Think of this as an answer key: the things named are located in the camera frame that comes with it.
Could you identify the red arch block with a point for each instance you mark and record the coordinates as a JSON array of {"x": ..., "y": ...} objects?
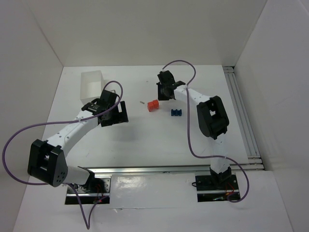
[{"x": 155, "y": 104}]

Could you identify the white plastic box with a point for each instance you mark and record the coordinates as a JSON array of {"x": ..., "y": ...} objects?
[{"x": 92, "y": 84}]

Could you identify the blue double arch block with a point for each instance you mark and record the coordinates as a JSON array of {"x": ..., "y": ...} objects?
[{"x": 176, "y": 112}]

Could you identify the aluminium side rail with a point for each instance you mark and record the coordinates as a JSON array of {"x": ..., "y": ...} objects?
[{"x": 254, "y": 157}]

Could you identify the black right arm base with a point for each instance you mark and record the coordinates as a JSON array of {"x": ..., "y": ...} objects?
[{"x": 207, "y": 191}]

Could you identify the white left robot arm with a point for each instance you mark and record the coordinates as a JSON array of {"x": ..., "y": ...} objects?
[{"x": 47, "y": 159}]

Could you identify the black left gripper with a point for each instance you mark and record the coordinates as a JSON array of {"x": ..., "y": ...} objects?
[{"x": 119, "y": 114}]

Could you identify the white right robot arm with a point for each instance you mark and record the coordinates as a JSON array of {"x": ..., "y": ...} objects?
[{"x": 211, "y": 116}]

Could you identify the red square block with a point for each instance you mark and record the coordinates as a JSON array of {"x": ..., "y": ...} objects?
[{"x": 150, "y": 106}]

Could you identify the aluminium front rail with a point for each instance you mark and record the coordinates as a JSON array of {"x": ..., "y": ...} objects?
[{"x": 149, "y": 170}]

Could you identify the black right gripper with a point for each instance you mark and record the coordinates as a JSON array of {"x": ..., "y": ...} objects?
[{"x": 162, "y": 94}]

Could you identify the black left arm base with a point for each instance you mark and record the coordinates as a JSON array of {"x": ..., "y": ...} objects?
[{"x": 100, "y": 193}]

